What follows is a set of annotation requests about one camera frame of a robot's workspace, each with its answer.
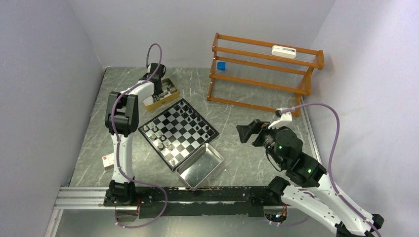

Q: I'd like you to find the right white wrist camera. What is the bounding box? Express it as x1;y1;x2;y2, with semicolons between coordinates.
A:
268;108;293;129

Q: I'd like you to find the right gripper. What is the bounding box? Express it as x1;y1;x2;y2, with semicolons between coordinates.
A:
236;118;286;167

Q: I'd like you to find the silver metal tin lid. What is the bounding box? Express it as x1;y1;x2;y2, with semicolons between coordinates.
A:
175;143;224;191

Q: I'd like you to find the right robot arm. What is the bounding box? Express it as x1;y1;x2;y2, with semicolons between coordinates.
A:
236;119;384;237

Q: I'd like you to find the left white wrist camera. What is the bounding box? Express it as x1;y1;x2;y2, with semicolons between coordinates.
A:
147;63;160;74

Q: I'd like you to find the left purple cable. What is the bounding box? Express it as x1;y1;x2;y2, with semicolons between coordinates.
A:
110;43;168;229

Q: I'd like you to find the white rectangular device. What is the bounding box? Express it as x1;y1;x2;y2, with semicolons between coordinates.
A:
271;45;297;59

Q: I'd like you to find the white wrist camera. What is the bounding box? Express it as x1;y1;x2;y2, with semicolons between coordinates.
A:
268;108;293;129
147;63;160;74

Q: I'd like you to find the orange wooden rack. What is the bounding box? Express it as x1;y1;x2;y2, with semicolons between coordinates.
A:
207;33;325;112

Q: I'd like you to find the small white card box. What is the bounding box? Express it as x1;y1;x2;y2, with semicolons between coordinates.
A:
101;153;114;170

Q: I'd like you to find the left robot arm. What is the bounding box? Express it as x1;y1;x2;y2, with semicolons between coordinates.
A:
105;63;166;205

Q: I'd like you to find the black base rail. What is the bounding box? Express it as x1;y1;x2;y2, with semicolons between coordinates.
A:
103;186;283;219

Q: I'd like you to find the black white chessboard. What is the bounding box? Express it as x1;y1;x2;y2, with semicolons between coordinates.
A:
138;98;219;171

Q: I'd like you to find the blue cube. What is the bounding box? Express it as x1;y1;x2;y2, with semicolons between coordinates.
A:
216;61;226;71

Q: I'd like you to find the gold tin of white pieces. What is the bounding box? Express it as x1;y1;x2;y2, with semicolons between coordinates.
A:
143;78;179;112

